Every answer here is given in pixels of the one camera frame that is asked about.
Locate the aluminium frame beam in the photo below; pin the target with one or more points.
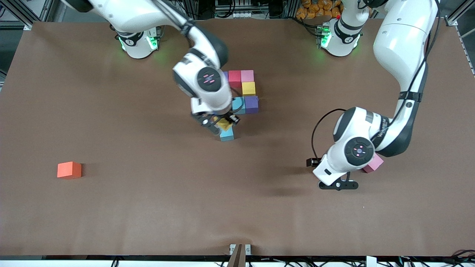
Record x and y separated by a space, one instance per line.
462 9

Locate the violet foam cube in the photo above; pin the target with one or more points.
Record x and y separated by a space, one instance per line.
251 104

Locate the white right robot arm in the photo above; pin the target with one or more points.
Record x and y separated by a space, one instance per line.
204 74

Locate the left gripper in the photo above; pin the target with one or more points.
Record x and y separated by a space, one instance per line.
313 162

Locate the blue foam cube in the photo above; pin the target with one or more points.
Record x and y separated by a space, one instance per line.
227 136
239 105

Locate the pink foam cube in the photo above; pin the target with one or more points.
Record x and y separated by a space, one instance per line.
375 164
247 76

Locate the yellow foam cube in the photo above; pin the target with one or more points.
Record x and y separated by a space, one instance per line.
248 88
224 124

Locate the orange foam cube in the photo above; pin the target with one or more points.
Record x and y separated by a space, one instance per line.
69 170

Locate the long white socket strip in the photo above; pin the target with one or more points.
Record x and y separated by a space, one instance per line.
241 15

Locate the orange bag heap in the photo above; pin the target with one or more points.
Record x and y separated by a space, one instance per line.
319 9

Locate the red foam cube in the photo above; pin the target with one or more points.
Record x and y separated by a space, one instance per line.
235 78

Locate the metal corner bracket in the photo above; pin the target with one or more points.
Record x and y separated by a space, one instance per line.
451 21
28 26

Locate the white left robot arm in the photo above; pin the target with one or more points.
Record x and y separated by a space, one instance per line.
393 126

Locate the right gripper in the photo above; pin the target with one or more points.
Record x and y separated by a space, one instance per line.
214 119

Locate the white label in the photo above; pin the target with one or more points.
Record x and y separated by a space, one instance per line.
371 261

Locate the brown table mat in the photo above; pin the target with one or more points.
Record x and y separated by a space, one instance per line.
237 207

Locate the brown post with metal brackets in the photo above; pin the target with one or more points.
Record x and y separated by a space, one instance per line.
239 257

